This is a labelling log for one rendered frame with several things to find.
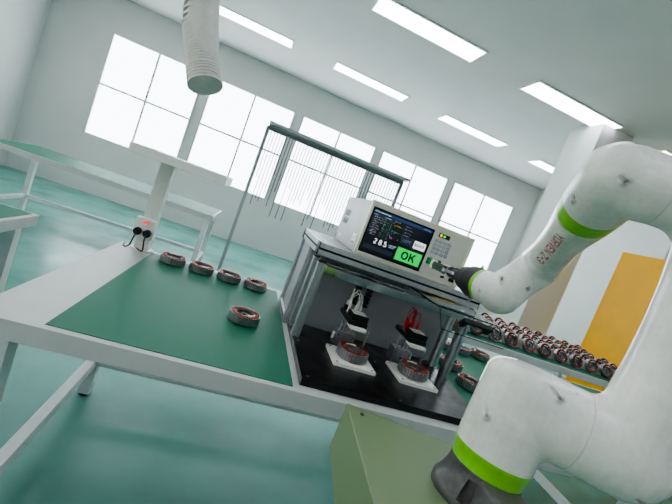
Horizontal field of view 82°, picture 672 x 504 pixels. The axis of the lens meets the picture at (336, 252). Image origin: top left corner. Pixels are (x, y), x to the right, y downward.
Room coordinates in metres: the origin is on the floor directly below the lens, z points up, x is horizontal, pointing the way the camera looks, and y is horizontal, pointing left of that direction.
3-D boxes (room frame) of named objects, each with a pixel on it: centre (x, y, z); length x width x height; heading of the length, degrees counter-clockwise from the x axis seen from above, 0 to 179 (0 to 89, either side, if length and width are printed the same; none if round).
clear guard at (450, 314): (1.37, -0.47, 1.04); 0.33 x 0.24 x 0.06; 14
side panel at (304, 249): (1.62, 0.12, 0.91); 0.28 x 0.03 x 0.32; 14
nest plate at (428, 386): (1.34, -0.41, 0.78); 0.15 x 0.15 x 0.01; 14
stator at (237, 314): (1.33, 0.22, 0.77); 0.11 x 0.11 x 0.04
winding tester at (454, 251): (1.63, -0.23, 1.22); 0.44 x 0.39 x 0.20; 104
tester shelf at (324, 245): (1.63, -0.21, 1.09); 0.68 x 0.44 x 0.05; 104
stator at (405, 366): (1.34, -0.41, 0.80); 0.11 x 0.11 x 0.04
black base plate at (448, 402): (1.33, -0.29, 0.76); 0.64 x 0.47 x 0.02; 104
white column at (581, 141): (4.98, -2.54, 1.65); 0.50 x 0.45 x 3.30; 14
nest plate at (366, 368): (1.29, -0.17, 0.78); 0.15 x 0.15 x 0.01; 14
